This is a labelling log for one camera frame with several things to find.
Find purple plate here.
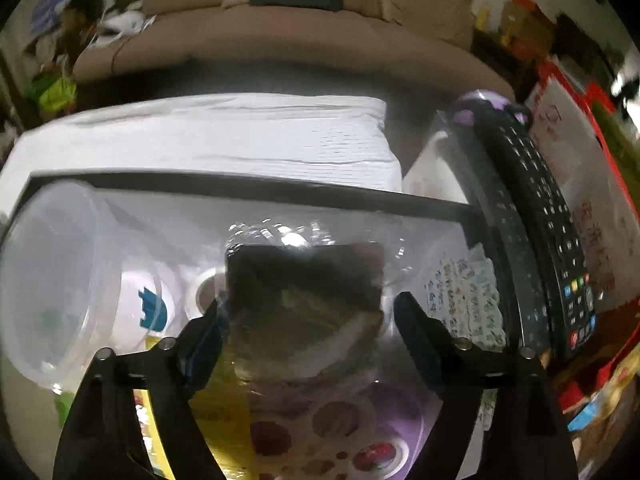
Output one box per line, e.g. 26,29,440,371
250,380,453,480

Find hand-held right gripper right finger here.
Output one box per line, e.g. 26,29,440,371
392,291,581,480

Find white cloth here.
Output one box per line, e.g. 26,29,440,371
95,10,156,41

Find black remote control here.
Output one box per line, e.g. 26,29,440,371
480,110,601,361

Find stack of blue boxes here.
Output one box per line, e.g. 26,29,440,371
30,0,71,31

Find yellow snack packet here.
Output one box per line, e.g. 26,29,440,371
135,335,256,480

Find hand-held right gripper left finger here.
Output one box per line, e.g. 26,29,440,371
52,300,236,480

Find pile of red candies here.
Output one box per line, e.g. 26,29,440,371
352,440,401,472

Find red printed box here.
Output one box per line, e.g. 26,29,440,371
525,60,640,321

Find white tape roll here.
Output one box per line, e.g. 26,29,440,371
184,269,223,320

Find cardboard boxes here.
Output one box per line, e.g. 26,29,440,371
500,0,556,61

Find purple plastic toy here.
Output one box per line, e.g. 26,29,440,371
447,89,532,128

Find patterned tissue packet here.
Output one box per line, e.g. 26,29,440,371
424,255,507,351

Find dark brown packet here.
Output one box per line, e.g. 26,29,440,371
222,217,388,396

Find brown sofa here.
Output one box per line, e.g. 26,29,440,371
72,0,516,106

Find clear plastic cup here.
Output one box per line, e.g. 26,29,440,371
0,180,168,393

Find green bag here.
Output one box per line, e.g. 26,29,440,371
27,72,78,113

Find black container box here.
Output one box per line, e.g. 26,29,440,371
0,170,523,480

